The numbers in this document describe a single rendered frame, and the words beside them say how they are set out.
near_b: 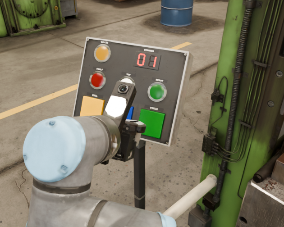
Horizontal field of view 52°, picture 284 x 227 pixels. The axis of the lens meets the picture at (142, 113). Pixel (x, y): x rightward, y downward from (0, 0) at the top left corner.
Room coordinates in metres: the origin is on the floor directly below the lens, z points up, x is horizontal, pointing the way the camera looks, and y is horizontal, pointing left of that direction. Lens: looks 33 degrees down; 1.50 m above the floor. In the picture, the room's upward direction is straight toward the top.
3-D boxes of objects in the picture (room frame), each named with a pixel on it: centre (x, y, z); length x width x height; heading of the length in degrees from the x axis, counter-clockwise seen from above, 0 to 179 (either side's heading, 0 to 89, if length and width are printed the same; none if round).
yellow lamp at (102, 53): (0.86, 0.12, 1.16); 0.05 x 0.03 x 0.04; 42
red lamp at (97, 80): (0.82, 0.14, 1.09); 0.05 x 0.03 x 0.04; 42
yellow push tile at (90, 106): (0.78, 0.16, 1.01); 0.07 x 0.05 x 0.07; 67
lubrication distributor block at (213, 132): (0.86, -0.26, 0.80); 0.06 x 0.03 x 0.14; 42
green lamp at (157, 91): (0.74, -0.04, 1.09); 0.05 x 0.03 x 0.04; 42
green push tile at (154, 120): (0.70, -0.03, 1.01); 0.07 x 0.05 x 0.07; 67
